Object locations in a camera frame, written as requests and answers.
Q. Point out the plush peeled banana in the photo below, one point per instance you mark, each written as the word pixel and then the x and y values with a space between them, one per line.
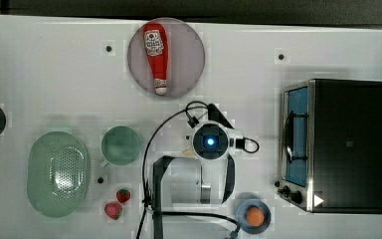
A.
pixel 188 152

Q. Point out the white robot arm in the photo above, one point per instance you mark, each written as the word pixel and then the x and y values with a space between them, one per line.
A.
pixel 203 175

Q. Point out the green mug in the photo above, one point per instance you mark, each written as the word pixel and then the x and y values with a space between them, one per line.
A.
pixel 120 145

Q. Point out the grey round plate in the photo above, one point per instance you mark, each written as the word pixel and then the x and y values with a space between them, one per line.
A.
pixel 186 58

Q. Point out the plush red ketchup bottle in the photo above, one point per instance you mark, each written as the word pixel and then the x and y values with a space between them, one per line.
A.
pixel 156 49

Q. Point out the red plush strawberry upper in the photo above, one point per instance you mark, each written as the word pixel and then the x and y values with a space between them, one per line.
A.
pixel 123 195

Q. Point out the red plush strawberry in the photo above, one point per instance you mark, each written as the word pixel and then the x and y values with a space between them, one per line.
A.
pixel 123 195
pixel 113 210

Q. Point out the blue small plate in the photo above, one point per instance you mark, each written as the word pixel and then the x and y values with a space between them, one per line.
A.
pixel 242 212

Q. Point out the orange plush fruit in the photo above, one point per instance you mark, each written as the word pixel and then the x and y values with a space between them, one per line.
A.
pixel 255 216

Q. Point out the red plush strawberry lower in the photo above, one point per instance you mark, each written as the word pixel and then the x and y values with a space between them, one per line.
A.
pixel 113 210

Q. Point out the green perforated colander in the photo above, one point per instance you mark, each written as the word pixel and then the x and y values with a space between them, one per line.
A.
pixel 59 168

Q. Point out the silver toaster oven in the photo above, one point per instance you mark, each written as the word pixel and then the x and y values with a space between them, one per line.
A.
pixel 331 146

